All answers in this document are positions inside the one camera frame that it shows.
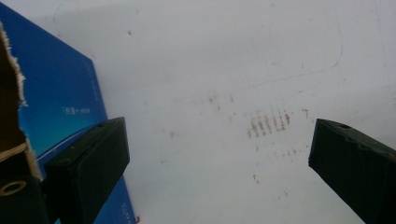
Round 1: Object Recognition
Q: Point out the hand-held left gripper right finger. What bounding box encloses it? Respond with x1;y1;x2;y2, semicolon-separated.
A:
307;118;396;224

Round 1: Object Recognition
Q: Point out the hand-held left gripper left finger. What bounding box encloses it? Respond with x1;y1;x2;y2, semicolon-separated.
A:
43;116;131;224

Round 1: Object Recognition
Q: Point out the blue cardboard box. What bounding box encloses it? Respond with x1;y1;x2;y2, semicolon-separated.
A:
0;3;138;224

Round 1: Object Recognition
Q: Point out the white paper mat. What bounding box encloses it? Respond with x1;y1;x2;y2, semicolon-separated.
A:
0;0;396;224

